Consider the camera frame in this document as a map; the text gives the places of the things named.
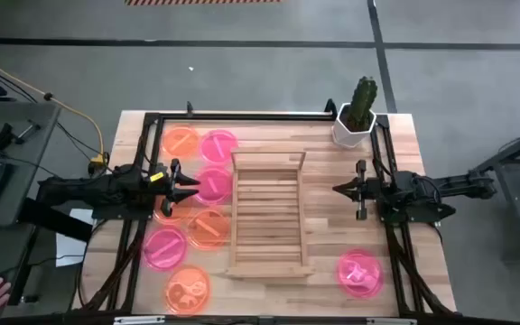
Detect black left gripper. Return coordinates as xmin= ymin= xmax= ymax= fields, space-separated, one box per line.
xmin=144 ymin=157 xmax=201 ymax=218

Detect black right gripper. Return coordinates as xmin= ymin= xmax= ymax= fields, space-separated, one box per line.
xmin=331 ymin=159 xmax=395 ymax=221

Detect wooden slatted shelf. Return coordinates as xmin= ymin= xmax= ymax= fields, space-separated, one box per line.
xmin=225 ymin=150 xmax=316 ymax=279

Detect white hexagonal plant pot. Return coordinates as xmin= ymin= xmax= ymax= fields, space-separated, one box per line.
xmin=331 ymin=102 xmax=377 ymax=150

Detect pink translucent patterned plate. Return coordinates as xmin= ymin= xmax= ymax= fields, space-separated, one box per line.
xmin=335 ymin=249 xmax=385 ymax=300

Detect green cactus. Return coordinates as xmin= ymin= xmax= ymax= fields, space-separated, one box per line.
xmin=347 ymin=75 xmax=379 ymax=133

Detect orange translucent patterned plate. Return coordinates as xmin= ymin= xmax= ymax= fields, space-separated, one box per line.
xmin=163 ymin=265 xmax=212 ymax=316

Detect black flat panel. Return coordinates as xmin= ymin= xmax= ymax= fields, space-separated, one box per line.
xmin=17 ymin=197 xmax=94 ymax=243

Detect white paper sheet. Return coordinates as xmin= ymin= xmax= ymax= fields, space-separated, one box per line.
xmin=55 ymin=208 xmax=97 ymax=268

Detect grey desk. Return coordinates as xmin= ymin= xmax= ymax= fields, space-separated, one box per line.
xmin=0 ymin=101 xmax=62 ymax=228

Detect black clamp tool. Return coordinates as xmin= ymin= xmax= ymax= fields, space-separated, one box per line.
xmin=0 ymin=120 xmax=42 ymax=153

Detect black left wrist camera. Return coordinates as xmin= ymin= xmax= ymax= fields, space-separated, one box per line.
xmin=123 ymin=169 xmax=152 ymax=200

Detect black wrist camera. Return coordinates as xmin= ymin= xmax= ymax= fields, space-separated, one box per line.
xmin=393 ymin=172 xmax=419 ymax=205
xmin=123 ymin=169 xmax=152 ymax=200

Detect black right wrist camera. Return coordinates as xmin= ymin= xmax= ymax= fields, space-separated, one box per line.
xmin=393 ymin=172 xmax=419 ymax=205

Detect yellow black cable connector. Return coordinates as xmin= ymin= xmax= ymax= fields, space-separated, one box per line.
xmin=88 ymin=152 xmax=110 ymax=176

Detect yellow cable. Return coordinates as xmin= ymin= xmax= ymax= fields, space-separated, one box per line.
xmin=0 ymin=50 xmax=107 ymax=157

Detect silver metal bracket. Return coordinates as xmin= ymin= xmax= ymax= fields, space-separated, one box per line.
xmin=113 ymin=315 xmax=167 ymax=325

